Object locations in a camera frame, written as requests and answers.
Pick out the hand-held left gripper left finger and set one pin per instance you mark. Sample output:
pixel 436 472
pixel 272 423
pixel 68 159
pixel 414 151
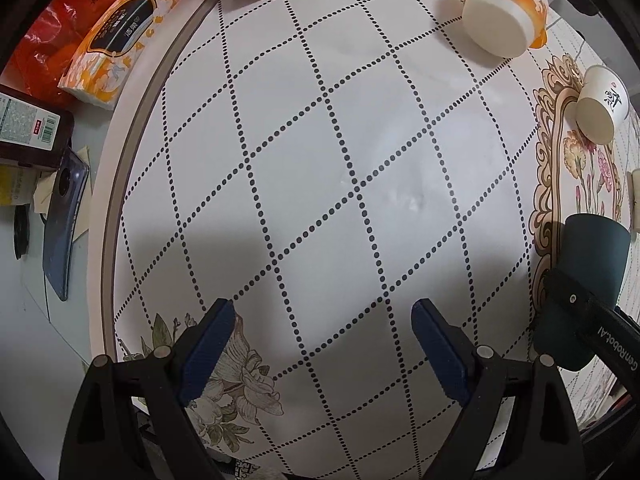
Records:
pixel 207 350

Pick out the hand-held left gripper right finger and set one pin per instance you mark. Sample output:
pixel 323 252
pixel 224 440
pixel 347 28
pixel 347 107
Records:
pixel 442 355

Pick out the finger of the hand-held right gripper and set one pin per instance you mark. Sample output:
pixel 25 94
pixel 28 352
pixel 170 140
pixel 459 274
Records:
pixel 570 294

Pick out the dark teal cup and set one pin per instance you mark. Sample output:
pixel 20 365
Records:
pixel 592 255

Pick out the white paper cup black print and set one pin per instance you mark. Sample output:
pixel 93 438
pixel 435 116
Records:
pixel 600 105

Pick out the blue smartphone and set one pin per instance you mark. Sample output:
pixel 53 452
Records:
pixel 62 225

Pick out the white dotted floral tablecloth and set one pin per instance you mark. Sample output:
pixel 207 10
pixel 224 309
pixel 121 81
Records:
pixel 325 170

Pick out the black round cap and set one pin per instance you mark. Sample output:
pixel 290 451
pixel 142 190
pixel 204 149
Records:
pixel 20 232

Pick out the yellow packet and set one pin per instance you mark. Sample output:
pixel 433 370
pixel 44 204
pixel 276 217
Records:
pixel 11 185

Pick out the brown bottle with label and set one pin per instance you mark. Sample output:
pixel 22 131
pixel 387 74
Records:
pixel 30 130

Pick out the orange and white paper bowl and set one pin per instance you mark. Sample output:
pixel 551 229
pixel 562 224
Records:
pixel 502 15

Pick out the orange and white tissue pack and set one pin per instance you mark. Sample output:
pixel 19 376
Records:
pixel 122 35

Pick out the red plastic bag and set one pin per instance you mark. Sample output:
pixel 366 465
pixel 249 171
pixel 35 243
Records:
pixel 55 25

